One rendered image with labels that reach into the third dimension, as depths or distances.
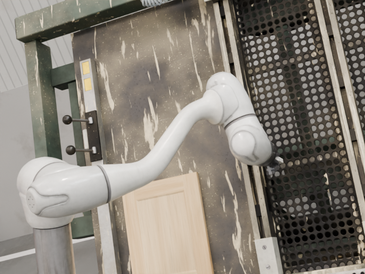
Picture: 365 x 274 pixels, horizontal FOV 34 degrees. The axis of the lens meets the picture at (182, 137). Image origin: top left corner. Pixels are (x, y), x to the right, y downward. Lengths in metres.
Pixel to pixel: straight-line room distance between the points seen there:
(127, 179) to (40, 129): 1.06
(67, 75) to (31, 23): 0.26
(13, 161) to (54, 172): 3.90
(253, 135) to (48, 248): 0.63
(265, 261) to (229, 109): 0.59
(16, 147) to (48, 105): 2.77
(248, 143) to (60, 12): 1.17
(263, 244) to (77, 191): 0.82
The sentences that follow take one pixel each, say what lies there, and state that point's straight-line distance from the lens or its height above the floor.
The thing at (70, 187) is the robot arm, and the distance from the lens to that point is 1.44.
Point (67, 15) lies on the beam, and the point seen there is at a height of 1.88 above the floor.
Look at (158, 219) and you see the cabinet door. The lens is 2.25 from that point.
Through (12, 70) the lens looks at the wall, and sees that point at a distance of 5.10.
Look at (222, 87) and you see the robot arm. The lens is 1.74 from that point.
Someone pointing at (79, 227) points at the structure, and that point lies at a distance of 2.47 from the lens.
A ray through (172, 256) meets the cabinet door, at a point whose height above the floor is 0.99.
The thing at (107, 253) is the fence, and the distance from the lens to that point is 2.32.
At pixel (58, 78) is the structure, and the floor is 1.64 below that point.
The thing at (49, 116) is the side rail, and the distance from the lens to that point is 2.56.
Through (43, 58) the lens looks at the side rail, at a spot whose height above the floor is 1.74.
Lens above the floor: 2.06
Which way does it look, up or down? 19 degrees down
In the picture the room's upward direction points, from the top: 21 degrees counter-clockwise
